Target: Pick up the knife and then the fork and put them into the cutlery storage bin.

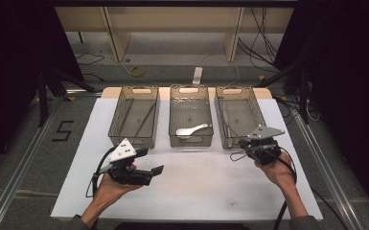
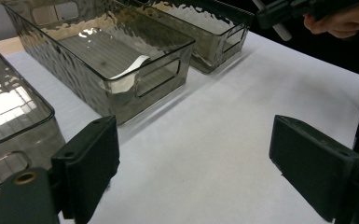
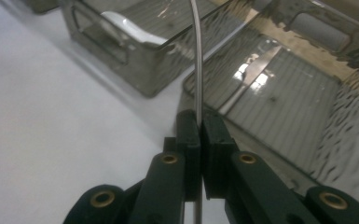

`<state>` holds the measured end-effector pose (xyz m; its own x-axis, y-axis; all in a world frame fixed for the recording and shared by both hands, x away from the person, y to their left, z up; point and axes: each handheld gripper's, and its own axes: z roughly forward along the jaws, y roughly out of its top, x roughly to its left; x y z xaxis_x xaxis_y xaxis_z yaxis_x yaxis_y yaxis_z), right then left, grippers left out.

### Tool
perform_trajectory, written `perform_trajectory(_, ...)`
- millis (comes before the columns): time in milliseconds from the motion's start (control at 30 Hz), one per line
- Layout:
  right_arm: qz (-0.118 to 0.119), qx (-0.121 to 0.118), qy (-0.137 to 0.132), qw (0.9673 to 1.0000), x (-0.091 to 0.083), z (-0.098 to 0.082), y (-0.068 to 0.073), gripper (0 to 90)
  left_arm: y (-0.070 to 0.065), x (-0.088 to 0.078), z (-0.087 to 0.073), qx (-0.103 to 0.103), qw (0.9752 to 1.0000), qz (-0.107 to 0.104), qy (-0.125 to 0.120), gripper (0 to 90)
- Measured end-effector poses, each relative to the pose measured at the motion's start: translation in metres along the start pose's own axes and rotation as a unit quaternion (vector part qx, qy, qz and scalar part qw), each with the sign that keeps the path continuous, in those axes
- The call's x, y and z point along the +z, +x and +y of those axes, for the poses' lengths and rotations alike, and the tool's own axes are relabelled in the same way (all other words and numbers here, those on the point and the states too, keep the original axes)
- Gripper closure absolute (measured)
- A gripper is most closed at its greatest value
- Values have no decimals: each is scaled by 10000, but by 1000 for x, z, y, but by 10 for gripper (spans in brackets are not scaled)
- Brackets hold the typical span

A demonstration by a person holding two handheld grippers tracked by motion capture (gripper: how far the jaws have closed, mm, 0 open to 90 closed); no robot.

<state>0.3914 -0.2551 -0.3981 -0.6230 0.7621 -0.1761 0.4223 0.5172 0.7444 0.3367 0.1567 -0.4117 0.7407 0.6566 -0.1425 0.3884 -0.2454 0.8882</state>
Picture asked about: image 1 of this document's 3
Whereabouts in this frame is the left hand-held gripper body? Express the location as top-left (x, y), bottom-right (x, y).
top-left (99, 137), bottom-right (152, 187)

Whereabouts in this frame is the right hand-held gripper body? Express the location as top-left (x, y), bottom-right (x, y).
top-left (246, 125), bottom-right (286, 166)

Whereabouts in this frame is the smoky clear plastic bin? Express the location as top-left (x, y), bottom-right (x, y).
top-left (107, 85), bottom-right (160, 150)
top-left (214, 85), bottom-right (267, 150)
top-left (168, 83), bottom-right (215, 149)

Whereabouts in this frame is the metal table knife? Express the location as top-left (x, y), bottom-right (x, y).
top-left (219, 106), bottom-right (238, 142)

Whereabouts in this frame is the thin metal chopstick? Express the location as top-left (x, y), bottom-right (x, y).
top-left (118, 99), bottom-right (134, 135)
top-left (132, 101), bottom-right (157, 143)

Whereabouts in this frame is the white ceramic spoon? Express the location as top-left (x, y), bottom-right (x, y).
top-left (175, 123), bottom-right (213, 138)

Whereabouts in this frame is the person's right hand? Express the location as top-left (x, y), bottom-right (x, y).
top-left (254, 151), bottom-right (297, 191)

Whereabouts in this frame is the person's left hand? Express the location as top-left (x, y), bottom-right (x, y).
top-left (91, 164), bottom-right (144, 209)

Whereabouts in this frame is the black metal stand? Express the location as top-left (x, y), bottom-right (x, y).
top-left (257, 59), bottom-right (311, 125)
top-left (35, 62), bottom-right (98, 127)

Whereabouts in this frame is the white power strip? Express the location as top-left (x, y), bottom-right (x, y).
top-left (192, 66), bottom-right (204, 86)

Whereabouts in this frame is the black curtain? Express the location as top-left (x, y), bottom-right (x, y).
top-left (274, 0), bottom-right (369, 214)
top-left (0, 0), bottom-right (84, 181)

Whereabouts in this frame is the light wooden table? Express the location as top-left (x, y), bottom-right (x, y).
top-left (55, 6), bottom-right (295, 63)

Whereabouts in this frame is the aluminium floor rail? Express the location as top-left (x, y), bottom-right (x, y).
top-left (290, 109), bottom-right (364, 230)
top-left (0, 95), bottom-right (65, 230)
top-left (0, 189), bottom-right (61, 197)

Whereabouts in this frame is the white floor cable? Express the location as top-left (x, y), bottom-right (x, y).
top-left (200, 52), bottom-right (242, 88)

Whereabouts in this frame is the yellow cable coil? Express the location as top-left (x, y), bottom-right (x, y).
top-left (129, 64), bottom-right (147, 79)

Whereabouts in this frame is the black cable bundle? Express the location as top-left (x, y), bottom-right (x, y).
top-left (238, 8), bottom-right (281, 73)

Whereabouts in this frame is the black floor cable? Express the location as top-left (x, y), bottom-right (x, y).
top-left (74, 52), bottom-right (106, 67)

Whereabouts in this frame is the black frame bar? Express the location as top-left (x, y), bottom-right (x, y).
top-left (52, 0), bottom-right (299, 9)

